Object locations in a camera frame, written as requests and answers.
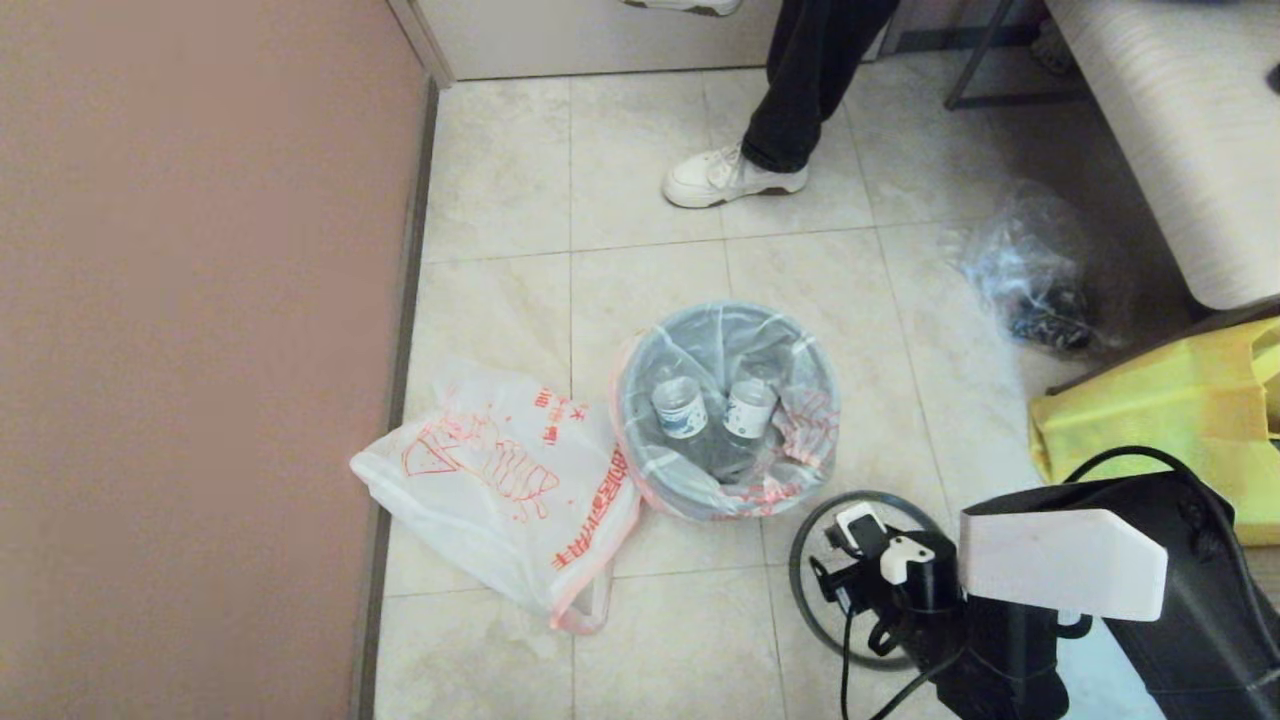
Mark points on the white sneaker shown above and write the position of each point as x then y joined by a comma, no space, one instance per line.
720,180
690,5

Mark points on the person's leg dark trousers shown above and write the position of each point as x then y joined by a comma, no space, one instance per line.
810,80

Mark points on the yellow plastic bag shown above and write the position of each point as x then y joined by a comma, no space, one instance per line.
1150,400

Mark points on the clear plastic water bottle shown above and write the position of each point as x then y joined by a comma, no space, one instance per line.
680,410
750,410

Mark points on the small right wrist camera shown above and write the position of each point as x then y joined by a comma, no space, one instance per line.
858,525

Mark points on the beige striped sofa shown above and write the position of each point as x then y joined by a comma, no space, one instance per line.
1180,130

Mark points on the flat white red-print plastic bag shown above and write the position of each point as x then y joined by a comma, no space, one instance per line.
480,480

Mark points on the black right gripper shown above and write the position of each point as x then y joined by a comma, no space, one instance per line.
900,610

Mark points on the black round trash bin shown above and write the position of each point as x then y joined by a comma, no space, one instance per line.
650,470

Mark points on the grey metal furniture leg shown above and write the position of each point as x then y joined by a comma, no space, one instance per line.
975,55

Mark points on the clear plastic bag with rubbish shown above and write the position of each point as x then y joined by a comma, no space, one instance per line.
1030,270

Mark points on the white liner bag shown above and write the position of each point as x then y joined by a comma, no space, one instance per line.
770,495

